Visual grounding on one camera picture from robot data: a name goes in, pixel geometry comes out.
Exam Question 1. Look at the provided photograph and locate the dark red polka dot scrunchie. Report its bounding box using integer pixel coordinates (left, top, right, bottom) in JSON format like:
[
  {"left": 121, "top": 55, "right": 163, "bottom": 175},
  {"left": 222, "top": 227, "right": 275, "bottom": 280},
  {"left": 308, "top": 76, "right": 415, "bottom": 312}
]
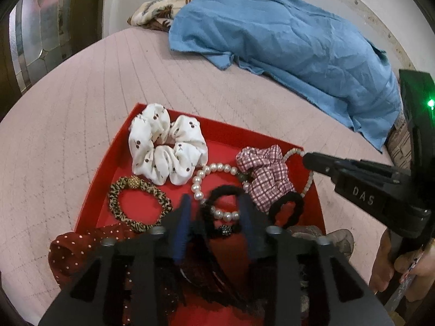
[{"left": 48, "top": 225, "right": 164, "bottom": 326}]

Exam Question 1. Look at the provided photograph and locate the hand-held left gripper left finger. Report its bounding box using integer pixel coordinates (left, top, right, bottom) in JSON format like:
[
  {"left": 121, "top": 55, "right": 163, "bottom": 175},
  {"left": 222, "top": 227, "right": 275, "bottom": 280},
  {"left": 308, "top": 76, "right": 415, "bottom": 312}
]
[{"left": 37, "top": 194, "right": 192, "bottom": 326}]

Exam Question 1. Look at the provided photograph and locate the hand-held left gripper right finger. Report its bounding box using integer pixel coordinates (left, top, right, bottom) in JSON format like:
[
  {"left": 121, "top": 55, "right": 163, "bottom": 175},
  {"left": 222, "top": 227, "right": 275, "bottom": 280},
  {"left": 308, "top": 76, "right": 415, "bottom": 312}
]
[{"left": 238, "top": 195, "right": 395, "bottom": 326}]

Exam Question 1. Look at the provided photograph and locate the plain black hair tie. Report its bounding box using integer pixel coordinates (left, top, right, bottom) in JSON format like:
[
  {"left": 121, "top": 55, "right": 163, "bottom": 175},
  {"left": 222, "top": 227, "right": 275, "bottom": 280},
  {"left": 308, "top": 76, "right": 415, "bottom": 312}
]
[{"left": 267, "top": 192, "right": 305, "bottom": 228}]

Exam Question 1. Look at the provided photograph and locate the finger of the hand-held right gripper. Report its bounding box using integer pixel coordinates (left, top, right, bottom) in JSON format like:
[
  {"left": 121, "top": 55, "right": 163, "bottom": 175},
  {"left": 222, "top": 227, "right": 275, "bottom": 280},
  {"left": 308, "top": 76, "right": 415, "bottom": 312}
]
[{"left": 302, "top": 152, "right": 434, "bottom": 238}]

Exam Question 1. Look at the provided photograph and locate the grey floral scrunchie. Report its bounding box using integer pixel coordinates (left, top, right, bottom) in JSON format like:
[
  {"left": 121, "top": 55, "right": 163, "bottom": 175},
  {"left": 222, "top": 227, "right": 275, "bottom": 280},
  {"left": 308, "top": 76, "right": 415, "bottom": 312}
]
[{"left": 289, "top": 225, "right": 355, "bottom": 259}]

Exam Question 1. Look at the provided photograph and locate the black hair tie with bead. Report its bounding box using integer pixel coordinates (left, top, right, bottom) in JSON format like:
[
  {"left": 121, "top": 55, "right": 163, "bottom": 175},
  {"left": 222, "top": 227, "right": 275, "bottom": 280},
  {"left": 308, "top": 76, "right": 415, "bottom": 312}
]
[{"left": 200, "top": 185, "right": 252, "bottom": 238}]

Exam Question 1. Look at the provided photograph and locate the pink plaid scrunchie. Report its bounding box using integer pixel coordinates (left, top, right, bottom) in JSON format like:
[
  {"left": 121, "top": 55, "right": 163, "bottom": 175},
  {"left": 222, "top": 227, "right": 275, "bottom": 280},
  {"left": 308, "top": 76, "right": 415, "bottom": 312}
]
[{"left": 236, "top": 145, "right": 296, "bottom": 213}]

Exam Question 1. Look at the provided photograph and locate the pearl bracelet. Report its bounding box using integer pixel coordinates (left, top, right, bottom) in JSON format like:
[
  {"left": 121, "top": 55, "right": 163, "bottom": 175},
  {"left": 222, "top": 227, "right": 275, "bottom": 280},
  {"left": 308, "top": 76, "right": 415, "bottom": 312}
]
[
  {"left": 191, "top": 163, "right": 250, "bottom": 223},
  {"left": 282, "top": 147, "right": 315, "bottom": 196}
]

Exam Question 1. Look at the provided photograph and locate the white cherry print scrunchie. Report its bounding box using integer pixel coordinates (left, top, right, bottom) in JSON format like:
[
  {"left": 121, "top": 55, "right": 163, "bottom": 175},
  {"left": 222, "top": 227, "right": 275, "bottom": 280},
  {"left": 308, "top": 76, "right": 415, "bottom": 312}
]
[{"left": 128, "top": 104, "right": 209, "bottom": 186}]

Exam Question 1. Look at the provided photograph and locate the red tray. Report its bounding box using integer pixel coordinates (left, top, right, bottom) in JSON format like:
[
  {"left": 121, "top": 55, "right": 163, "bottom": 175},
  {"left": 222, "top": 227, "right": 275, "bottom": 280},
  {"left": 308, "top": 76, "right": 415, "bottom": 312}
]
[{"left": 74, "top": 103, "right": 327, "bottom": 326}]

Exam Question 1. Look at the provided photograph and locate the blue cloth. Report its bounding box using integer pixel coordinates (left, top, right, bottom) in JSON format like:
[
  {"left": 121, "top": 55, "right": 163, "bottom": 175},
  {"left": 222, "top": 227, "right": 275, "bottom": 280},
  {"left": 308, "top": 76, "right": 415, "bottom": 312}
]
[{"left": 168, "top": 0, "right": 403, "bottom": 153}]

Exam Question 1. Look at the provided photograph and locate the leopard print hair tie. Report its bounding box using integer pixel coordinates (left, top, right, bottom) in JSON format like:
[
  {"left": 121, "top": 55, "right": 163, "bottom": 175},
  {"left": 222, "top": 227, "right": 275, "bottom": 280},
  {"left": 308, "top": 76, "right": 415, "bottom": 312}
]
[{"left": 108, "top": 175, "right": 173, "bottom": 233}]

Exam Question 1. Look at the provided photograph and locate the person's right hand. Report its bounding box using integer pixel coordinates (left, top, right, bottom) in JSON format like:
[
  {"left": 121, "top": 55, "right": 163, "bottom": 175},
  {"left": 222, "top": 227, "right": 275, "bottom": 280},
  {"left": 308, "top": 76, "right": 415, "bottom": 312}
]
[{"left": 369, "top": 227, "right": 435, "bottom": 303}]

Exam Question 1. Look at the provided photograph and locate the beige patterned cushion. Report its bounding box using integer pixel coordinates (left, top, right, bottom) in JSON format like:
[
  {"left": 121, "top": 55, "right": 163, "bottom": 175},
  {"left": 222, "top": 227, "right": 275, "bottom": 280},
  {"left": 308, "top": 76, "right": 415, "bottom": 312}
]
[{"left": 387, "top": 112, "right": 413, "bottom": 170}]

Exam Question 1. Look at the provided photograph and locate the cream floral cloth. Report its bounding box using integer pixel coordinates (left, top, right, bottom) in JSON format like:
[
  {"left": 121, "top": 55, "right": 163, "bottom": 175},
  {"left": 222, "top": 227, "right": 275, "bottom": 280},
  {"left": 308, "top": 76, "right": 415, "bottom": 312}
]
[{"left": 128, "top": 0, "right": 221, "bottom": 33}]

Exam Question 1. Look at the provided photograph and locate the black lace scrunchie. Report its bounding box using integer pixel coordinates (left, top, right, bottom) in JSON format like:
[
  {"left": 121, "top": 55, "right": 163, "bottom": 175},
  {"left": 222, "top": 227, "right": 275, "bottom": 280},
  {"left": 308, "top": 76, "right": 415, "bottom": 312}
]
[{"left": 163, "top": 241, "right": 271, "bottom": 316}]

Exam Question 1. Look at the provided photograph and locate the frosted glass window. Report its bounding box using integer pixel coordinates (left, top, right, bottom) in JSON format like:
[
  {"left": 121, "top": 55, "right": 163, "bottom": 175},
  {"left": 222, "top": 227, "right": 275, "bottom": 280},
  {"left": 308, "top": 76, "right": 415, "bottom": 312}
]
[{"left": 8, "top": 0, "right": 73, "bottom": 94}]

